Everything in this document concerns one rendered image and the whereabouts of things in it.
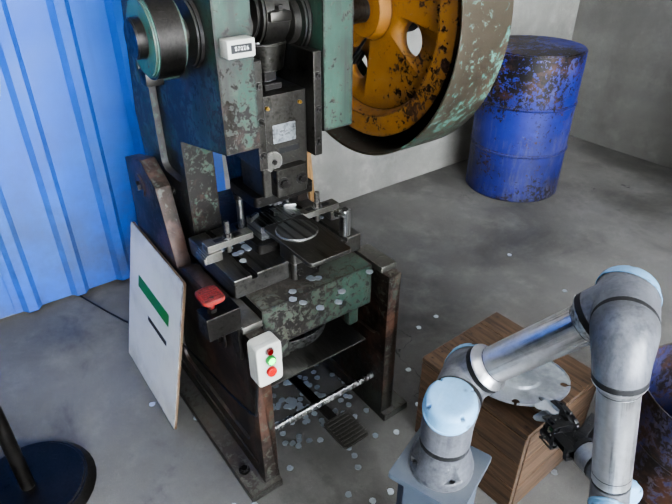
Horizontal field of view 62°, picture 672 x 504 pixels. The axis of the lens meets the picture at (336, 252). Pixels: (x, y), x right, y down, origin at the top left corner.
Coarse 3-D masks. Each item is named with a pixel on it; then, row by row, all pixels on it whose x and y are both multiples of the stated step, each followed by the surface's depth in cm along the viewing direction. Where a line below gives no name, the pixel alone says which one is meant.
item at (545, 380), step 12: (528, 372) 169; (540, 372) 170; (552, 372) 170; (564, 372) 169; (516, 384) 163; (528, 384) 163; (540, 384) 164; (552, 384) 164; (492, 396) 159; (504, 396) 159; (516, 396) 159; (528, 396) 159; (540, 396) 159; (552, 396) 158; (564, 396) 158
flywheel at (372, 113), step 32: (384, 0) 153; (416, 0) 146; (448, 0) 133; (384, 32) 159; (448, 32) 136; (384, 64) 164; (416, 64) 153; (448, 64) 140; (352, 96) 180; (384, 96) 168; (416, 96) 152; (384, 128) 167; (416, 128) 167
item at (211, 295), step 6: (204, 288) 142; (210, 288) 142; (216, 288) 142; (198, 294) 140; (204, 294) 139; (210, 294) 139; (216, 294) 139; (222, 294) 140; (198, 300) 139; (204, 300) 137; (210, 300) 137; (216, 300) 138; (222, 300) 139; (204, 306) 137; (210, 306) 137
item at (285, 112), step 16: (272, 96) 143; (288, 96) 146; (304, 96) 149; (272, 112) 145; (288, 112) 148; (304, 112) 151; (272, 128) 147; (288, 128) 150; (304, 128) 154; (272, 144) 150; (288, 144) 153; (304, 144) 156; (272, 160) 150; (288, 160) 155; (304, 160) 158; (256, 176) 155; (272, 176) 153; (288, 176) 154; (304, 176) 155; (256, 192) 159; (272, 192) 156; (288, 192) 156
